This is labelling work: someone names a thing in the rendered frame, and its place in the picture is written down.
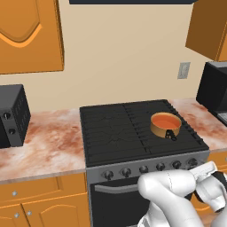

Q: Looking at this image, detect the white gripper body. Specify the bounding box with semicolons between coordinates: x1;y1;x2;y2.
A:
189;160;219;182

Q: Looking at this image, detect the black stove knob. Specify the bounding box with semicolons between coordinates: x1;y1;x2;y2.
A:
138;165;149;175
172;160;183;170
155;161;167;172
121;167;132;178
103;169;114;181
187;158;199;168

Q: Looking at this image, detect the orange-red marinara sauce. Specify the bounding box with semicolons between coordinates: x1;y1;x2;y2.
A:
152;113;180;128

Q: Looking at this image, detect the black stove with oven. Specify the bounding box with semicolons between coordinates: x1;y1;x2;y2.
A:
79;98;211;227

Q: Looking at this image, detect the short orange drawer front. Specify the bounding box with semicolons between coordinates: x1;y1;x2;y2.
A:
207;151;227;173

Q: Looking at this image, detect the orange cupboard door beside oven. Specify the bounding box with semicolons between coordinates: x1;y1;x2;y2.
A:
190;193;218;221

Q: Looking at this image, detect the black coffee machine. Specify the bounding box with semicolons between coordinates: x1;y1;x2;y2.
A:
195;60;227;128

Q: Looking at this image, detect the black oven door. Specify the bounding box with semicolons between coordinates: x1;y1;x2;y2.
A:
89;176;152;227

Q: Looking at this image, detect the wide orange cupboard door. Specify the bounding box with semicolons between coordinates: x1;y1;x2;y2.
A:
20;192;91;227

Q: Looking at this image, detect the wide orange drawer front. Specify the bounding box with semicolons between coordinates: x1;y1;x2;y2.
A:
0;172;89;206

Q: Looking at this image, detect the black toaster oven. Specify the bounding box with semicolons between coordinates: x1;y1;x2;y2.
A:
0;83;32;150

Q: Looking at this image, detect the narrow orange cupboard door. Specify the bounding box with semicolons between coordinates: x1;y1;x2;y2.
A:
0;203;24;227

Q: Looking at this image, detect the tan saucepan with black handle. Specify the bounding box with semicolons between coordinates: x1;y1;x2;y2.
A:
150;112;183;142

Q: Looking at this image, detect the grey oven door handle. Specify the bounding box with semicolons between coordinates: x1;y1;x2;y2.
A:
93;184;140;195

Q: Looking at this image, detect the grey wall socket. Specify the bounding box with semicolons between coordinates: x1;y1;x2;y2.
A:
176;61;192;80

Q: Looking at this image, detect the plain orange wall cupboard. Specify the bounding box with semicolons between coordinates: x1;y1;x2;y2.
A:
184;0;227;63

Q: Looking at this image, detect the orange wall cupboard arched panel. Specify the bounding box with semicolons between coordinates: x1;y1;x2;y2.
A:
0;0;66;75

